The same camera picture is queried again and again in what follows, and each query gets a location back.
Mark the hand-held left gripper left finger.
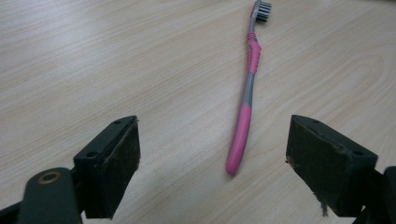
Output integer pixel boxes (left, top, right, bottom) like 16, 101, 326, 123
73, 115, 141, 219

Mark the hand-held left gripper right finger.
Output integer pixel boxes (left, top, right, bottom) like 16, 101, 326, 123
285, 114, 379, 218

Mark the pink and grey toothbrush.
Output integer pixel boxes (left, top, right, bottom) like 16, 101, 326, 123
225, 0, 273, 176

